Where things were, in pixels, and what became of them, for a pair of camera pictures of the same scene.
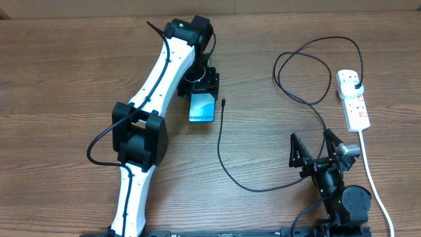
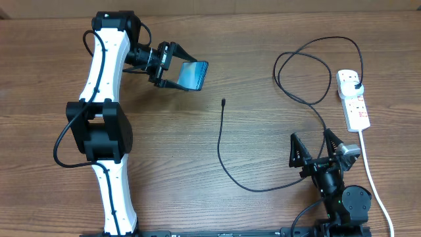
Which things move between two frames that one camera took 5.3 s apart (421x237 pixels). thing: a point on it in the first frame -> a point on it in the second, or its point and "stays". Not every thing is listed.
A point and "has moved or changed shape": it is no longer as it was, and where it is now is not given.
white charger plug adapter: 348,89 stays
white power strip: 354,108 stays
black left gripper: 210,85 -> 167,51
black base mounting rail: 281,232 stays
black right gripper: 312,164 stays
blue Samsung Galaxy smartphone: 201,108 has moved or changed shape
